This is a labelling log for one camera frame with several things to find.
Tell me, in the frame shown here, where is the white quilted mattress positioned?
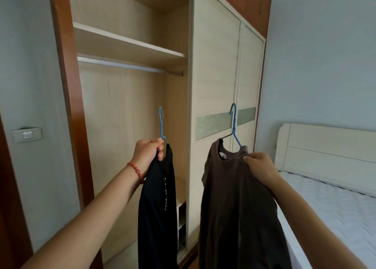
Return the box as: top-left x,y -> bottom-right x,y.
276,171 -> 376,269

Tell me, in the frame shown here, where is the wardrobe shelf board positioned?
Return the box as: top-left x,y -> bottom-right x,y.
72,22 -> 187,69

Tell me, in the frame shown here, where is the person's left forearm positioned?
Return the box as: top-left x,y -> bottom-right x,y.
20,165 -> 145,269

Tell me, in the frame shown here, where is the grey t-shirt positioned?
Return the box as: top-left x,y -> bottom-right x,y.
198,138 -> 291,269

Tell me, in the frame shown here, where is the white and brown wardrobe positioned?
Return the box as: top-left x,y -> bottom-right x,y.
47,0 -> 272,269

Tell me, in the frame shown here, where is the blue wire hanger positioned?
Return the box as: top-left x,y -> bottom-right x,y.
220,103 -> 242,147
159,107 -> 168,144

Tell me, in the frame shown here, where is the silver wardrobe hanging rail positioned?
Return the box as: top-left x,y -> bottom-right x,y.
77,56 -> 184,77

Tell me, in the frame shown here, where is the person's right forearm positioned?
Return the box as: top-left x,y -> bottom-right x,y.
269,176 -> 369,269

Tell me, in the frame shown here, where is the white bed frame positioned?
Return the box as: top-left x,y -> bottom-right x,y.
274,122 -> 376,198

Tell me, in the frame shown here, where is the red bead bracelet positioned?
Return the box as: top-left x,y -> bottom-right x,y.
127,162 -> 145,184

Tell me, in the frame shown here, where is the white light switch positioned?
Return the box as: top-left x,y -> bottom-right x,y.
11,127 -> 44,144

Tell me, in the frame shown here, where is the white wardrobe sliding door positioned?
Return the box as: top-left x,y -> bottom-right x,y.
186,0 -> 242,260
232,22 -> 266,154

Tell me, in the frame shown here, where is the black Li-Ning t-shirt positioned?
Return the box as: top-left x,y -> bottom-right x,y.
137,143 -> 179,269

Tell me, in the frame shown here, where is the person's left hand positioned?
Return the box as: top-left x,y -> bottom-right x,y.
130,138 -> 165,180

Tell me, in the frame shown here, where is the person's right hand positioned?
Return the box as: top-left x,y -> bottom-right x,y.
242,152 -> 284,190

